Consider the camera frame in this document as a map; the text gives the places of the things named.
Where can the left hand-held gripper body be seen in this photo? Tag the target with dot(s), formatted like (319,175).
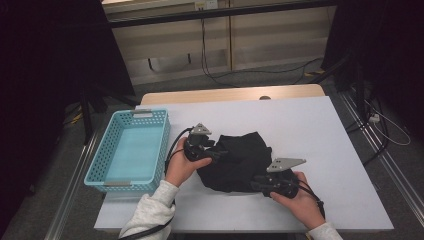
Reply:
(196,150)

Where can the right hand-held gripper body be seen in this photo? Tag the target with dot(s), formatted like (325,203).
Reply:
(283,186)

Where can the black pants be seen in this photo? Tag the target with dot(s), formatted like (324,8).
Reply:
(240,163)

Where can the light blue perforated plastic basket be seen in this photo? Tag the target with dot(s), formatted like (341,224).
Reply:
(133,153)

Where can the person's left hand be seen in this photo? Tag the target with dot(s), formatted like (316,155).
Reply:
(176,166)

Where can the person's right hand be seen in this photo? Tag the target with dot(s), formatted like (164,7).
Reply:
(303,206)

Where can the wooden table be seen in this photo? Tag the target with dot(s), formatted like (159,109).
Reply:
(200,95)

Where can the white table sheet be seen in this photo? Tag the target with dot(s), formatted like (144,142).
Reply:
(300,133)

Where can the round table grommet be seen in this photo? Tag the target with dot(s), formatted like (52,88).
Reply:
(265,98)

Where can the white power adapter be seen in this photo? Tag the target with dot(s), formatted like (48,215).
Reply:
(374,118)

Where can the black metal stand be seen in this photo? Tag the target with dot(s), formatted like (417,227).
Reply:
(359,90)
(87,116)

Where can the beige wooden cabinet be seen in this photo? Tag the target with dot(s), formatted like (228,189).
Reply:
(266,40)

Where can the black curtain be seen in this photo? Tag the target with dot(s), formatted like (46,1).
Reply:
(383,40)
(40,66)

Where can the metal floor rail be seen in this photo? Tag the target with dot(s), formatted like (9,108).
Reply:
(71,190)
(393,170)

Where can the white wall socket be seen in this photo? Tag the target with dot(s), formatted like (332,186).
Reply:
(206,4)

